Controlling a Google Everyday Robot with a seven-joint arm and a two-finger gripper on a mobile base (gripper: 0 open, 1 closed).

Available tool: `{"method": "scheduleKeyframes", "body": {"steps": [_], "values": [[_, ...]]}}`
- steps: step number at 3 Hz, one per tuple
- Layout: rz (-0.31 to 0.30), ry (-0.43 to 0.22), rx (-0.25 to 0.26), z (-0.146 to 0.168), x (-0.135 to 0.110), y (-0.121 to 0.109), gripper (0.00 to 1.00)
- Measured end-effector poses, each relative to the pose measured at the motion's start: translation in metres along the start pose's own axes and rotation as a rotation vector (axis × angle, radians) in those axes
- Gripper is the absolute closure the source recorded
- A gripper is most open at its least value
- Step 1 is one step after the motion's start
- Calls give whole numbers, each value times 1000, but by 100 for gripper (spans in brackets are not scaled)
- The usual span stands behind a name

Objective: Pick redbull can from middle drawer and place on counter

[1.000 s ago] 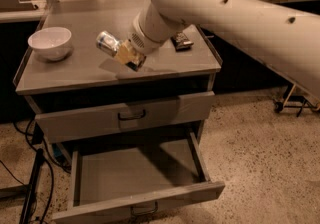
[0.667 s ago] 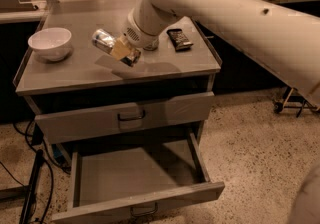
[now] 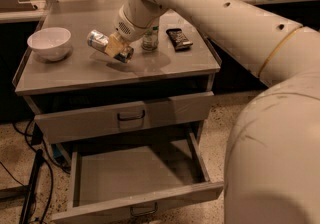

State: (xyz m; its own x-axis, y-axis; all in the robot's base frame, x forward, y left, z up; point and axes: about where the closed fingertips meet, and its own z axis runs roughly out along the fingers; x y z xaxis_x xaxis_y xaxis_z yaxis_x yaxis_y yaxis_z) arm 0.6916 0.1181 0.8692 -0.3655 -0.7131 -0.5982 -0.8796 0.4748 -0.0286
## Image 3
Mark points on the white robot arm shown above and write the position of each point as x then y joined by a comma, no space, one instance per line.
272,161

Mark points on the dark chocolate bar wrapper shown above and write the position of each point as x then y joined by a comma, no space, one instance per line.
178,39

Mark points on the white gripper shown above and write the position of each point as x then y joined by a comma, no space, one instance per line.
127,31

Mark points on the grey top drawer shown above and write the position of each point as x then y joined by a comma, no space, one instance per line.
93,122

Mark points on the grey metal drawer cabinet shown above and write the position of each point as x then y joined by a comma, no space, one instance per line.
87,78

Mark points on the open grey middle drawer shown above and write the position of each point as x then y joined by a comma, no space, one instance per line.
136,174

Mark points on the upright silver drink can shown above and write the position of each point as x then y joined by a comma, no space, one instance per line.
150,39

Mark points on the black stand leg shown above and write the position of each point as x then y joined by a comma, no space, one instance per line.
28,200

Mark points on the white ceramic bowl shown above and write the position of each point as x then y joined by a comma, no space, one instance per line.
51,44

